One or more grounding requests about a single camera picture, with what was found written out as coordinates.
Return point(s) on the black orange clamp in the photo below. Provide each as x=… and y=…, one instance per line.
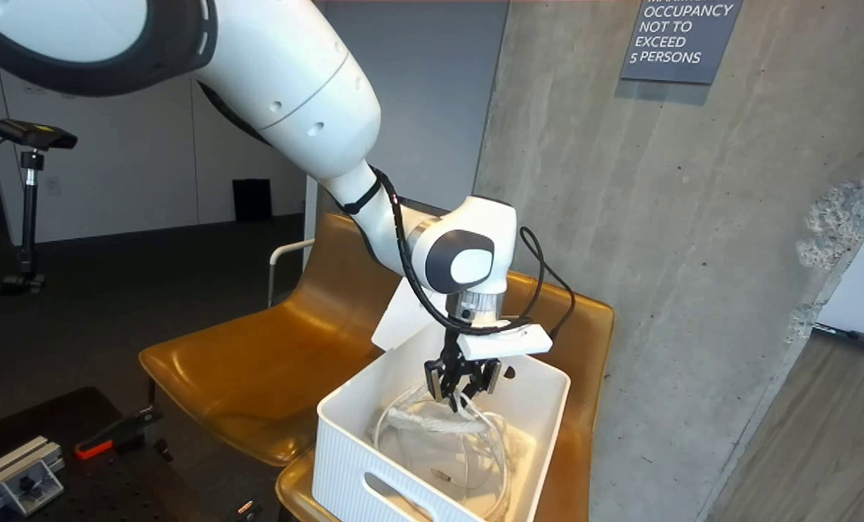
x=115, y=436

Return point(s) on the black wall vent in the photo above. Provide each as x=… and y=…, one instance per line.
x=253, y=202

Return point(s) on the grey armchair with white frame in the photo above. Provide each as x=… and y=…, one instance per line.
x=292, y=245

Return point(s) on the grey occupancy sign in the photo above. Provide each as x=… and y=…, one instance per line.
x=683, y=38

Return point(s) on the wooden bench chair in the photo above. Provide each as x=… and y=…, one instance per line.
x=577, y=329

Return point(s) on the white plastic storage box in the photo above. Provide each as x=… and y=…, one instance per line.
x=355, y=452

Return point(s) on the mustard leather chair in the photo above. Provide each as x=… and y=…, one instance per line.
x=248, y=377

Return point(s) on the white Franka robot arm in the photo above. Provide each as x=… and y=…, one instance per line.
x=258, y=68

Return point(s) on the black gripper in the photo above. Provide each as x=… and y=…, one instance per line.
x=466, y=367

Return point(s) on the black stereo camera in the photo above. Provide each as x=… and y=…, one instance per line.
x=37, y=135

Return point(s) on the wall whiteboard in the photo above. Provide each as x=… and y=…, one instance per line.
x=441, y=117

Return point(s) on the aluminium profile rail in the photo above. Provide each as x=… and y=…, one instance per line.
x=13, y=478

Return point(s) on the black camera tripod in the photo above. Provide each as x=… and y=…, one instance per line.
x=26, y=222

